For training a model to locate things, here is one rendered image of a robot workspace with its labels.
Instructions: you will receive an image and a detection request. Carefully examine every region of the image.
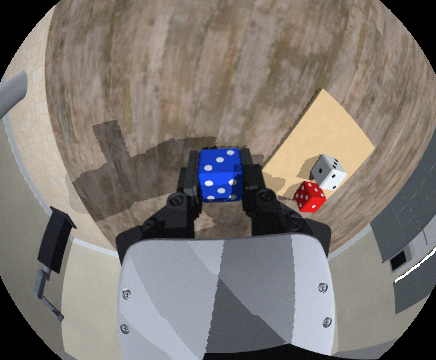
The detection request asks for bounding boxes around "beige flat mat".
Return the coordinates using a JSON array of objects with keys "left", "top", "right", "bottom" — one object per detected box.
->
[{"left": 261, "top": 87, "right": 375, "bottom": 200}]

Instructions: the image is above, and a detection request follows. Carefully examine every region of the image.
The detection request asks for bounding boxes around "red die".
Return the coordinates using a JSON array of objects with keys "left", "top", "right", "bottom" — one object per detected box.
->
[{"left": 294, "top": 181, "right": 326, "bottom": 213}]

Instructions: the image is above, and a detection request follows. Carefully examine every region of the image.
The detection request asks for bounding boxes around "blue die with white pips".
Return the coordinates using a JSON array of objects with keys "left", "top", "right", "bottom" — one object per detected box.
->
[{"left": 197, "top": 148, "right": 244, "bottom": 203}]

